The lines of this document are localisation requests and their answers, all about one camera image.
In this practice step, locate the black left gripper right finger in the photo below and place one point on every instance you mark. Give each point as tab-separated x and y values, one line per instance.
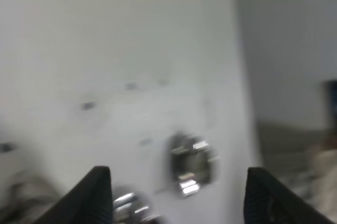
269	201

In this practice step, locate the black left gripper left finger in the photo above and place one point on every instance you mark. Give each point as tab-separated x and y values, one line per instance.
90	201

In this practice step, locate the stainless steel teapot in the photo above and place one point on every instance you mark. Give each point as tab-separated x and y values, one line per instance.
132	207

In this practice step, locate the left stainless steel teacup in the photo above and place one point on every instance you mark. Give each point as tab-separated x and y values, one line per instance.
192	164

